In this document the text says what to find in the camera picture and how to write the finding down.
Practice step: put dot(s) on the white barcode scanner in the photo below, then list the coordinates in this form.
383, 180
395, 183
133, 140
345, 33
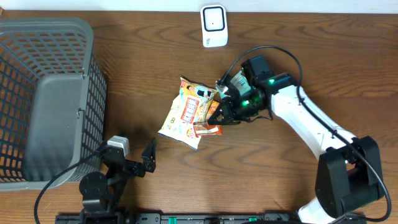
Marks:
214, 26

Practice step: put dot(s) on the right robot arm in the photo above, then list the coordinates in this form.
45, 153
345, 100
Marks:
349, 172

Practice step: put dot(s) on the small orange snack packet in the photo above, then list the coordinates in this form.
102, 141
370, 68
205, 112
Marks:
213, 107

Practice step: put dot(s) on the yellow snack bag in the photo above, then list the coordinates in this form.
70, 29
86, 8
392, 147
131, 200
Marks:
189, 107

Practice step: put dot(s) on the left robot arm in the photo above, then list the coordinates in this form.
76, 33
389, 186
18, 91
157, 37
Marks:
102, 192

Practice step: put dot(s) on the grey plastic shopping basket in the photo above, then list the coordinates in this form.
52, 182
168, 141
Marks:
53, 99

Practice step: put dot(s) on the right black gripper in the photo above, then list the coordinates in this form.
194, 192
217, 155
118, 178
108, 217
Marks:
230, 116

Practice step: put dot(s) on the red Top chocolate bar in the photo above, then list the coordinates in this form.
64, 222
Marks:
205, 129

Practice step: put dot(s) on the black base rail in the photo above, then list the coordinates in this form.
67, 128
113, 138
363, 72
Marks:
156, 218

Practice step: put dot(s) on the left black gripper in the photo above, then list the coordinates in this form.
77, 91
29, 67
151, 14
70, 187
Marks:
149, 159

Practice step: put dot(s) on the light teal wipes packet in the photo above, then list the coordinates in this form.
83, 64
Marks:
238, 85

